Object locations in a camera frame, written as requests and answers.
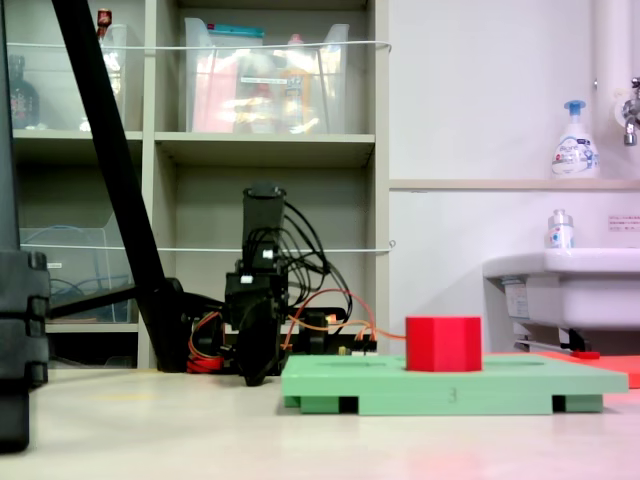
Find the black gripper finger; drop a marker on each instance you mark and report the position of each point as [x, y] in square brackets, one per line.
[270, 335]
[247, 350]

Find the red octagonal pillar block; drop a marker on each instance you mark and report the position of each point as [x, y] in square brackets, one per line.
[444, 345]

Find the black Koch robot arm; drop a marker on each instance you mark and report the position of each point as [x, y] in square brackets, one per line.
[262, 215]

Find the green shape-hole board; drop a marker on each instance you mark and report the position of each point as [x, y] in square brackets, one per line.
[375, 387]

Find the red base clamp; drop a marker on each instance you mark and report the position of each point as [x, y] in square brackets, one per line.
[202, 365]

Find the black table clamp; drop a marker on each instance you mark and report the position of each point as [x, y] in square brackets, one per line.
[317, 330]

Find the small circuit board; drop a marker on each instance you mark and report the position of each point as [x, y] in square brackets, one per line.
[365, 351]

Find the beige shelf unit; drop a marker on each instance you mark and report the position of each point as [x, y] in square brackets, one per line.
[265, 145]

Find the black tripod brace bar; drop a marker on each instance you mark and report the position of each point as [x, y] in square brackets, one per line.
[90, 302]

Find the yellow-label bottle pink cap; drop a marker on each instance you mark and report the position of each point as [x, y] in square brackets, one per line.
[296, 85]

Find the large clear plastic bin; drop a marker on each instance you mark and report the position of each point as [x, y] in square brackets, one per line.
[330, 90]

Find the notched black stack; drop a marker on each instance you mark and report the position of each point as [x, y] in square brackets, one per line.
[22, 310]

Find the sink sticker label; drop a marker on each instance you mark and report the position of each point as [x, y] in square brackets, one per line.
[517, 300]

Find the blue-edged zip bag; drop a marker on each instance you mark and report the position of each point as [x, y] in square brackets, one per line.
[235, 32]

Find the narrow clear plastic bin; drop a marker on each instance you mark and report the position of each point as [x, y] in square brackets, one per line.
[121, 60]

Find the black tripod leg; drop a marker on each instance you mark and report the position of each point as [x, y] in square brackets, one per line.
[90, 75]

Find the dark round bottle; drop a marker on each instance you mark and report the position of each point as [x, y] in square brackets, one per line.
[22, 100]

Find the small clear sanitizer bottle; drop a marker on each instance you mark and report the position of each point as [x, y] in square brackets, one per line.
[560, 232]

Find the brown bottle red cap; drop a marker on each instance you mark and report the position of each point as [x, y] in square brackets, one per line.
[103, 20]

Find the white sink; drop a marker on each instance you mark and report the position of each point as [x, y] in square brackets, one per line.
[590, 290]

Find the white blue soap pump bottle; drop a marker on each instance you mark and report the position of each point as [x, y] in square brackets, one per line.
[575, 150]

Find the red flat mat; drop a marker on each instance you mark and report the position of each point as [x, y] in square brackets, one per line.
[620, 367]

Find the chrome faucet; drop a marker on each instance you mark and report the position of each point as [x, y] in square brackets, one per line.
[631, 117]

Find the red-print wall label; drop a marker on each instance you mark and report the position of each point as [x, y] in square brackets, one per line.
[625, 223]

